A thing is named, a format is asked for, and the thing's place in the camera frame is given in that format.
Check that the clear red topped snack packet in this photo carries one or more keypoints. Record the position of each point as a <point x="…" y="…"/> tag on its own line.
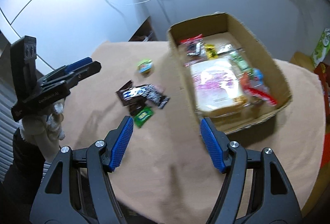
<point x="192" y="45"/>

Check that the person's left forearm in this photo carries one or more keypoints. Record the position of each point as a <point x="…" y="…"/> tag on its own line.
<point x="23" y="162"/>

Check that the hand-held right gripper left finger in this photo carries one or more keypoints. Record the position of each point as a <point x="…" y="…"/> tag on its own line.
<point x="121" y="141"/>

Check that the clear wrapped dark snack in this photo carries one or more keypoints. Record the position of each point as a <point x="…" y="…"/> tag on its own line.
<point x="135" y="109"/>

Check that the large red box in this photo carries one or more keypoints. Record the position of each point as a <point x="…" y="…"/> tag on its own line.
<point x="324" y="74"/>

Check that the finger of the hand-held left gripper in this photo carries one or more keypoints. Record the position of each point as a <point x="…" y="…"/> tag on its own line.
<point x="89" y="68"/>
<point x="80" y="63"/>

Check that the pink bread packet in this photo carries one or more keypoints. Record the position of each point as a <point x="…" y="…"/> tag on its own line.
<point x="216" y="85"/>

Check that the white cabinet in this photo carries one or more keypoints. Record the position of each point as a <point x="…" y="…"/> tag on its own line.
<point x="64" y="7"/>

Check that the dark chocolate snack packet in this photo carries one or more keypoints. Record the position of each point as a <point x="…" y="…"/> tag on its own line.
<point x="129" y="94"/>

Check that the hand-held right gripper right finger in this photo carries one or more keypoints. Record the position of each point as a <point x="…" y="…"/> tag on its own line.
<point x="211" y="141"/>

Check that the cardboard box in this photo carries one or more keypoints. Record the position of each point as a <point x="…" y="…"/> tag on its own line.
<point x="260" y="41"/>

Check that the green candy packet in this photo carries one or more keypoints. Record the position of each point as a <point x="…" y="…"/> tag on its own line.
<point x="143" y="116"/>

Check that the green jelly cup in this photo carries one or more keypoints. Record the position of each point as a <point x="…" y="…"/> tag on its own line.
<point x="145" y="66"/>

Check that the green white carton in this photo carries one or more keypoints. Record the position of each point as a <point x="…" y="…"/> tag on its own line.
<point x="322" y="46"/>

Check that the green snack packet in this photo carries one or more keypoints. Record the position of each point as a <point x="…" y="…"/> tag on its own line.
<point x="241" y="61"/>

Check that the person's left hand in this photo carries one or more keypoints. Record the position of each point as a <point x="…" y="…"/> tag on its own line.
<point x="43" y="133"/>

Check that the small yellow red candy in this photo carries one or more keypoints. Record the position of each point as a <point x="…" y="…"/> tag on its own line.
<point x="210" y="50"/>

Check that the dark spotted snack packet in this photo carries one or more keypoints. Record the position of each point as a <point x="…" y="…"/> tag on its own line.
<point x="157" y="97"/>

